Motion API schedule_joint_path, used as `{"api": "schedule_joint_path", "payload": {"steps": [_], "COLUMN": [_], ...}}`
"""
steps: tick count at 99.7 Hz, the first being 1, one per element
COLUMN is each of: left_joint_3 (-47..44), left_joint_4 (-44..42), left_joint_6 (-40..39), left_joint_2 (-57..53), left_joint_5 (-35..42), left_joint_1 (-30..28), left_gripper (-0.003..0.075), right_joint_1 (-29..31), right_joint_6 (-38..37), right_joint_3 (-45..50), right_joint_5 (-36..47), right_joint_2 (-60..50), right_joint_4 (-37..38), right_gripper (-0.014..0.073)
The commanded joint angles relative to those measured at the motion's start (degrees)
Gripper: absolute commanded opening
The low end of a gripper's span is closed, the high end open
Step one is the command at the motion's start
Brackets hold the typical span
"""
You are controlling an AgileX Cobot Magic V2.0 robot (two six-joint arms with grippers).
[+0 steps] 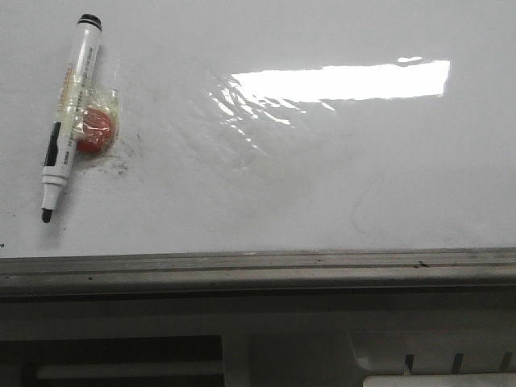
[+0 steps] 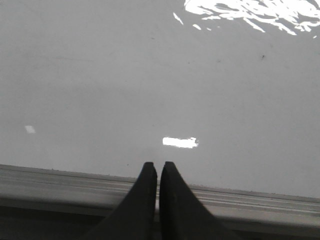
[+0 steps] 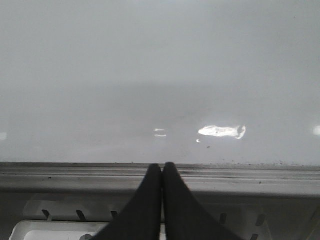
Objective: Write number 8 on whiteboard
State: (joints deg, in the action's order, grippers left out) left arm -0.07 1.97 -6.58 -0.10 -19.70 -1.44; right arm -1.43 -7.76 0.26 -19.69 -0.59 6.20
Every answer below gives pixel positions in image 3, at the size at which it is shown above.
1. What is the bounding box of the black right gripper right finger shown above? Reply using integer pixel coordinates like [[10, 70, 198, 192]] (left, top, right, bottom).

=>
[[162, 162, 240, 240]]

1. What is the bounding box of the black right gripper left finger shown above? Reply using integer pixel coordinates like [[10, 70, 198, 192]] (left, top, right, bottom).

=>
[[93, 164, 162, 240]]

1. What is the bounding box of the white plastic slotted base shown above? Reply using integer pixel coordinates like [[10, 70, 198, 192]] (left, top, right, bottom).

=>
[[0, 191, 320, 240]]

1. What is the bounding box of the white whiteboard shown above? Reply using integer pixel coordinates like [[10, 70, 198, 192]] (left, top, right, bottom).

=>
[[0, 0, 320, 196]]

